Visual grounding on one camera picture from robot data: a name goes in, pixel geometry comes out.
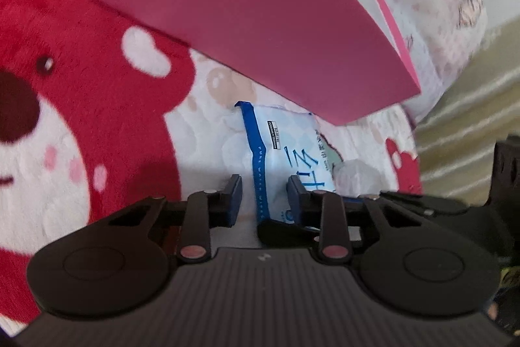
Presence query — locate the pink checked pillow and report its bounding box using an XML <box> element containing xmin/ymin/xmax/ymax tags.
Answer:
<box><xmin>325</xmin><ymin>0</ymin><xmax>489</xmax><ymax>124</ymax></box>

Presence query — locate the clear plastic packet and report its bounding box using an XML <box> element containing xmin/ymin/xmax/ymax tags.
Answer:
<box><xmin>332</xmin><ymin>159</ymin><xmax>384</xmax><ymax>198</ymax></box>

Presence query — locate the pink cardboard box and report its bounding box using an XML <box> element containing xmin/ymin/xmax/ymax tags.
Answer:
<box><xmin>88</xmin><ymin>0</ymin><xmax>422</xmax><ymax>127</ymax></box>

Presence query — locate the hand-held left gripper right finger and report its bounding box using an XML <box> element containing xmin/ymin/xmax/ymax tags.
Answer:
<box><xmin>286</xmin><ymin>175</ymin><xmax>431</xmax><ymax>263</ymax></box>

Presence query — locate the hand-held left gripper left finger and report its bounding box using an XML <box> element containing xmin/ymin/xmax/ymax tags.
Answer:
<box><xmin>103</xmin><ymin>174</ymin><xmax>243</xmax><ymax>263</ymax></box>

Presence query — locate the blue wet wipes pack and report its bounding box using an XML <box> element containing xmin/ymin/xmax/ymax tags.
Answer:
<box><xmin>235</xmin><ymin>101</ymin><xmax>364</xmax><ymax>234</ymax></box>

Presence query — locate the bear printed blanket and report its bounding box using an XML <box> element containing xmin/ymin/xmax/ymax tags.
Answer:
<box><xmin>0</xmin><ymin>0</ymin><xmax>423</xmax><ymax>335</ymax></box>

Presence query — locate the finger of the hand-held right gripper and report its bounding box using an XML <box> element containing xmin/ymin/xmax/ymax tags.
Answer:
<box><xmin>380</xmin><ymin>190</ymin><xmax>469</xmax><ymax>216</ymax></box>

